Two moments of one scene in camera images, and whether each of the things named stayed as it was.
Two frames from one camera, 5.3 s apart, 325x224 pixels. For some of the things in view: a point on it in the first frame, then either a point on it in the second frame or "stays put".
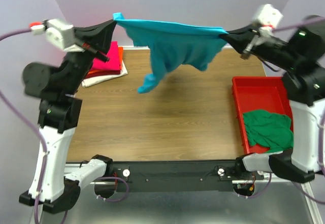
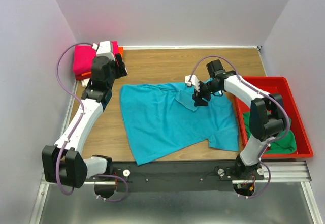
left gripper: (101, 35) to (122, 70)
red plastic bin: (255, 93) stays put
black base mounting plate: (179, 176) stays put
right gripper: (239, 38) to (198, 101)
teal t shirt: (171, 44) to (160, 120)
